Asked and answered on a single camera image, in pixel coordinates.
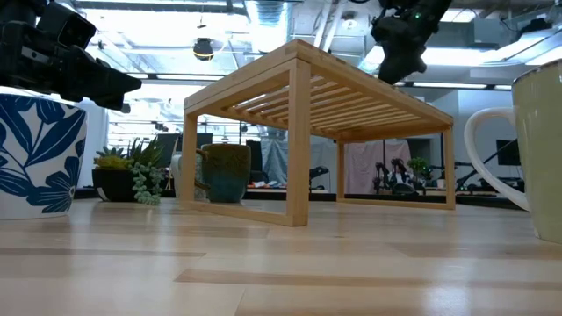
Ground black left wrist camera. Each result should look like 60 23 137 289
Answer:
37 2 97 50

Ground pale pink hanging cloth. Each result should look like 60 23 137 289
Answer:
344 139 413 195

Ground black background monitor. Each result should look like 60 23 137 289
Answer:
495 139 522 167

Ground succulent plant in black pot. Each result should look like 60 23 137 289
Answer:
91 136 167 206

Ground brown and teal glazed mug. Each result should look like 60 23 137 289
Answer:
195 143 253 205

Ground tall pale green mug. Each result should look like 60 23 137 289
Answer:
464 59 562 246

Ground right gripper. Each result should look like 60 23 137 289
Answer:
371 15 429 87

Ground grey hanging cloth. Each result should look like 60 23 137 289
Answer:
260 136 290 184

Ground small green background plant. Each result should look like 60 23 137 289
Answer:
406 156 430 180

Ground white mug teal tile pattern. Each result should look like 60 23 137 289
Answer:
169 151 207 202

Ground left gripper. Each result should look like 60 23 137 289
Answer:
0 19 143 111

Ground black background robot arms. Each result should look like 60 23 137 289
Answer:
371 157 416 195

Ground slatted wooden rack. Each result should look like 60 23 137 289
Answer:
183 38 457 228

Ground blue floral white mug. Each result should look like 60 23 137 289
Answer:
0 92 88 220

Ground black ceiling dome device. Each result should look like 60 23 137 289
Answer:
191 37 215 62

